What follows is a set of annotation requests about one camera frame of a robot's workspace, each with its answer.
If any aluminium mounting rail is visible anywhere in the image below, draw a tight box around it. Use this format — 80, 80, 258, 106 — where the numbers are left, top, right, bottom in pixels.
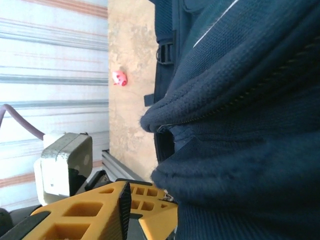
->
101, 148, 146, 183

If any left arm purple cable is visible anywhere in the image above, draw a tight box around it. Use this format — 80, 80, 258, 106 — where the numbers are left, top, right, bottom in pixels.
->
0, 103, 46, 138

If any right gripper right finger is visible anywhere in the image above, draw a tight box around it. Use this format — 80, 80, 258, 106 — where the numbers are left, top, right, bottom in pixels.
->
130, 184, 180, 240

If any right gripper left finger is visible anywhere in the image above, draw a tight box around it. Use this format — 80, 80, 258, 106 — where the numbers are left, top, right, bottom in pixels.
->
4, 181, 133, 240

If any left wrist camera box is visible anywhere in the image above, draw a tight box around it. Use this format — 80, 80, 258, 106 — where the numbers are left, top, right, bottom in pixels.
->
33, 132, 94, 206

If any small pink toy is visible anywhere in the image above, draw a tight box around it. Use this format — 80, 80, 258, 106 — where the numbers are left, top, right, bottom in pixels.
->
111, 70, 128, 87

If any navy blue backpack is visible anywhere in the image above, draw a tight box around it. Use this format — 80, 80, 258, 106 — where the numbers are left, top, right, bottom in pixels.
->
139, 0, 320, 240

